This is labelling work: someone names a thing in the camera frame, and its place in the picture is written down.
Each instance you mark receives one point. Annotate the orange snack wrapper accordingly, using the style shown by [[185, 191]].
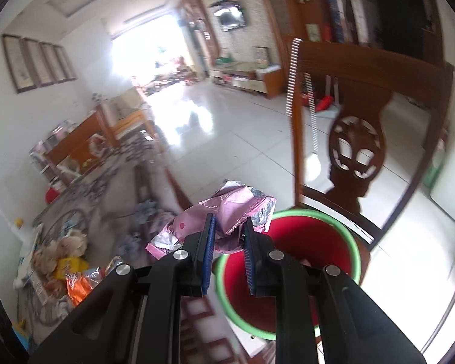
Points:
[[79, 286]]

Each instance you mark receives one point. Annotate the red bin with green rim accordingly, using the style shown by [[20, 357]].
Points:
[[299, 235]]

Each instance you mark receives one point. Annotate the yellow snack packet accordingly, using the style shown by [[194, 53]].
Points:
[[70, 266]]

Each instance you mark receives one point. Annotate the red plastic container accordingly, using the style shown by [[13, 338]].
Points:
[[324, 104]]

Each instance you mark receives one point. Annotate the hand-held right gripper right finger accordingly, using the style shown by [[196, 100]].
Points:
[[252, 261]]

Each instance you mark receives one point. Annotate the wooden lattice partition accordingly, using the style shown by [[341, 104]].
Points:
[[273, 7]]

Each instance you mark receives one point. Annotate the floral rug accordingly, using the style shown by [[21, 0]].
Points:
[[106, 197]]

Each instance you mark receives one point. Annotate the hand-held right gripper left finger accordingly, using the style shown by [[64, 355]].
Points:
[[208, 254]]

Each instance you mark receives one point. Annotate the tall printed poster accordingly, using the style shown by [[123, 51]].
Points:
[[341, 3]]

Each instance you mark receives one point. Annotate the small framed picture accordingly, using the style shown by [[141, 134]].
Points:
[[261, 54]]

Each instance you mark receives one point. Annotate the carved wooden chair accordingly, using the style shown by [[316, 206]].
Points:
[[364, 79]]

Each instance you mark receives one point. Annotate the crumpled beige paper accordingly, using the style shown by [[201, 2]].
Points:
[[60, 246]]

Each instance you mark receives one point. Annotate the wall television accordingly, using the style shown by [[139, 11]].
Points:
[[231, 17]]

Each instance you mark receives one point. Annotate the low television cabinet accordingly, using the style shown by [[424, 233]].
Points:
[[246, 79]]

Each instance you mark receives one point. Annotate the framed wall picture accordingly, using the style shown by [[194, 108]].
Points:
[[53, 62], [18, 62], [65, 62], [38, 61]]

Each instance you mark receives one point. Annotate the cluttered storage shelf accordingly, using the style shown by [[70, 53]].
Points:
[[51, 148]]

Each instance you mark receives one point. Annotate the pink foil wrapper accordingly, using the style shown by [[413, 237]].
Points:
[[227, 212]]

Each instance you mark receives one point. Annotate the wooden bench sofa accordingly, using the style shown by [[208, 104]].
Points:
[[76, 136]]

